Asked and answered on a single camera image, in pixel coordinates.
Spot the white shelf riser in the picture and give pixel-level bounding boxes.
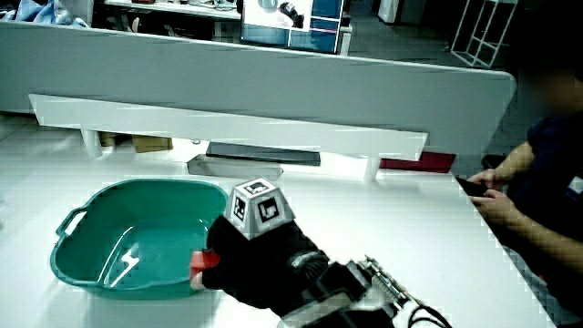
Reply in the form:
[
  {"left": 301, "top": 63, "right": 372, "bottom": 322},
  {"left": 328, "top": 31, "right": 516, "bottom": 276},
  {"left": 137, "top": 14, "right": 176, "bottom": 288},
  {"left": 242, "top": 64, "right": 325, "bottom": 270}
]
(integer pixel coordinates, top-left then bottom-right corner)
[{"left": 28, "top": 93, "right": 430, "bottom": 183}]

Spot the red flat box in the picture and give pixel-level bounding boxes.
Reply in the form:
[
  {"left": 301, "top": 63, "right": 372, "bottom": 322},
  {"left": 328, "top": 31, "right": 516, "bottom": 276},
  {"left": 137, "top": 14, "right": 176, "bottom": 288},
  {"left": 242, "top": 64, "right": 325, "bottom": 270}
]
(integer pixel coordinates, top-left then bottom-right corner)
[{"left": 379, "top": 150, "right": 457, "bottom": 175}]

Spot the light blue cloth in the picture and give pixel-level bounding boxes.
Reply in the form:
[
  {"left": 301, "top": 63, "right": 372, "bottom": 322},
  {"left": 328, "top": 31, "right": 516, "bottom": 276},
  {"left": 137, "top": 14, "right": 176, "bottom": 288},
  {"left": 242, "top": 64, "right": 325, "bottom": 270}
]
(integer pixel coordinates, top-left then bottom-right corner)
[{"left": 0, "top": 0, "right": 90, "bottom": 29}]

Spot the white metal rack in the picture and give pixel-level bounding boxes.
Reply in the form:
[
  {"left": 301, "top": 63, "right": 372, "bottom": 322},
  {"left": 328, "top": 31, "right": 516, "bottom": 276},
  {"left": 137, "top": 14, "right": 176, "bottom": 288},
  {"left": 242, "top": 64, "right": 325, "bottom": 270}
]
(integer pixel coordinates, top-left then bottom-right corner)
[{"left": 450, "top": 0, "right": 519, "bottom": 70}]

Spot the black cable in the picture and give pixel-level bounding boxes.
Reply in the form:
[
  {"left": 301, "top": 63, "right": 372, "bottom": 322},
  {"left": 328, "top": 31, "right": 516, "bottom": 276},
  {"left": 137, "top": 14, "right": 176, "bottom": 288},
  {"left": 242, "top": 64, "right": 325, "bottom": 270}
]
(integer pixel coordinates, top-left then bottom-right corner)
[{"left": 406, "top": 303, "right": 453, "bottom": 328}]

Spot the brown cardboard box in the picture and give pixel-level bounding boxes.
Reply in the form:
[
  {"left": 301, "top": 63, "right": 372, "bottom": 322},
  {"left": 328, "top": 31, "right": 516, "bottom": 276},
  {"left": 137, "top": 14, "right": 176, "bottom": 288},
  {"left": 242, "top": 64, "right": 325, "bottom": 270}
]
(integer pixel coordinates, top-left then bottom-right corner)
[{"left": 131, "top": 135, "right": 175, "bottom": 154}]

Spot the person's right hand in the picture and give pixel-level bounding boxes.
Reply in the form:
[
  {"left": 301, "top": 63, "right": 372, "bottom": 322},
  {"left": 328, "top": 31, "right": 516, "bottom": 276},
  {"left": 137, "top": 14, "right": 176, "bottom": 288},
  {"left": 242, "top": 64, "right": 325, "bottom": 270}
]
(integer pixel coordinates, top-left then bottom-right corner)
[{"left": 189, "top": 177, "right": 331, "bottom": 316}]

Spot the black phone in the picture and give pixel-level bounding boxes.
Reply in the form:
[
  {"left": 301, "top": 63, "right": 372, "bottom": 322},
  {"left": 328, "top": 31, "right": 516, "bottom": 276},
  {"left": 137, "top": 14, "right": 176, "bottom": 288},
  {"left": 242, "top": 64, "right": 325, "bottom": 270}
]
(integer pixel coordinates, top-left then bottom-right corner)
[{"left": 455, "top": 176, "right": 489, "bottom": 199}]

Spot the dark flat keyboard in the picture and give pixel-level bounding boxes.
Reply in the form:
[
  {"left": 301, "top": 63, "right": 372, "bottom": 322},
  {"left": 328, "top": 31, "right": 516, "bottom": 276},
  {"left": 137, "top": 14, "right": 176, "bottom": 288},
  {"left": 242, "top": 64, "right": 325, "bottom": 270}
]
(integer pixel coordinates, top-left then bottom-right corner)
[{"left": 205, "top": 141, "right": 322, "bottom": 168}]

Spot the blue and white box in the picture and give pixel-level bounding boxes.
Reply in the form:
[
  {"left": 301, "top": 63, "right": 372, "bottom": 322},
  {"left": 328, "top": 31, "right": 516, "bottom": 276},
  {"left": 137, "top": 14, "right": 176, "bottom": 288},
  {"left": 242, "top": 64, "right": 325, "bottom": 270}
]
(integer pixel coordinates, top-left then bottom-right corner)
[{"left": 240, "top": 0, "right": 345, "bottom": 56}]

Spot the white partition panel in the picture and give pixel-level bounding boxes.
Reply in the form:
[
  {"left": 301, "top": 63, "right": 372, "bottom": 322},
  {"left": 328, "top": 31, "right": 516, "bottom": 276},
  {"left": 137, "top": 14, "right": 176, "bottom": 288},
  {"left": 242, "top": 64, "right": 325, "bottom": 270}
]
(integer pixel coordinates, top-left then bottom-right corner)
[{"left": 0, "top": 20, "right": 517, "bottom": 157}]

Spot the red block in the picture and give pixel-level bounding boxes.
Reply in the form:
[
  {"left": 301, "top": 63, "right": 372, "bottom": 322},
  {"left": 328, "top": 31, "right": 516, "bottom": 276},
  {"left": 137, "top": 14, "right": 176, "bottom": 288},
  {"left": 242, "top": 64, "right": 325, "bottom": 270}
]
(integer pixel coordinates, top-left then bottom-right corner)
[{"left": 189, "top": 249, "right": 222, "bottom": 280}]

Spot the green plastic basin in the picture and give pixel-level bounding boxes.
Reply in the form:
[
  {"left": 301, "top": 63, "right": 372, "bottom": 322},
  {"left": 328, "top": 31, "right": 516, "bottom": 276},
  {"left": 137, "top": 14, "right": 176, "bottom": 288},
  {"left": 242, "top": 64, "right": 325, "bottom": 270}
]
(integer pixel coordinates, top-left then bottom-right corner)
[{"left": 49, "top": 178, "right": 230, "bottom": 302}]

